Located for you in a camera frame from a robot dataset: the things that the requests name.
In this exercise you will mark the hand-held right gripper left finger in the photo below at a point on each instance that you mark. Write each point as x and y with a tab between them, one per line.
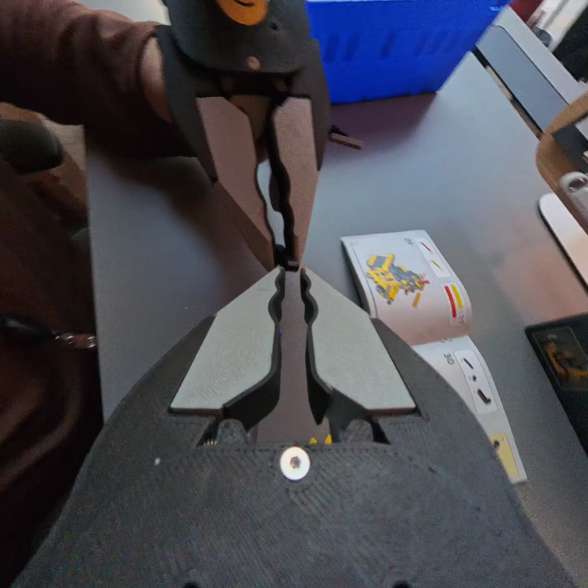
229	358

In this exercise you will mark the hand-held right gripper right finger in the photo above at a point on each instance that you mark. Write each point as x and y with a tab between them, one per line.
363	363

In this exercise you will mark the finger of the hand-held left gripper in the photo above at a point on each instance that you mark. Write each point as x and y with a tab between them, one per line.
301	160
234	170

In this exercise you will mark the small black lego piece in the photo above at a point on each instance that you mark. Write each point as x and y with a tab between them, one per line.
288	261

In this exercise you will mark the person's left forearm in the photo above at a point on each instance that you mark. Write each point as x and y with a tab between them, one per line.
69	69

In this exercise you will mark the lego instruction booklet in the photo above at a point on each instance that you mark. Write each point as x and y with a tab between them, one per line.
404	294

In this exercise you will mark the yellow lego model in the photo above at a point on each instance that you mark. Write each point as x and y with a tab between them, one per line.
320	441

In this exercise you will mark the black lego box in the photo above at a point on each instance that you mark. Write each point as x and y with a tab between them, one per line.
565	363

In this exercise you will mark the person's left hand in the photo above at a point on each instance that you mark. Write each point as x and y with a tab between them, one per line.
156	82

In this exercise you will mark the blue plastic bin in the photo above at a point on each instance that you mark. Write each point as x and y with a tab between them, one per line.
395	50

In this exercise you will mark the person's brown clothing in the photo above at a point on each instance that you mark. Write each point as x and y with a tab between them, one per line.
41	413

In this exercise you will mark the grey monitor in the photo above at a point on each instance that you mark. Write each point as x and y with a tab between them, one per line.
523	73

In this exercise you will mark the silver monitor stand base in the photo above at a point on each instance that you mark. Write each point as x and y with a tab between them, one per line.
567	225

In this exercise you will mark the brown wooden stand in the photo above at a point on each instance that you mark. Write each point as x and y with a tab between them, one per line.
549	156

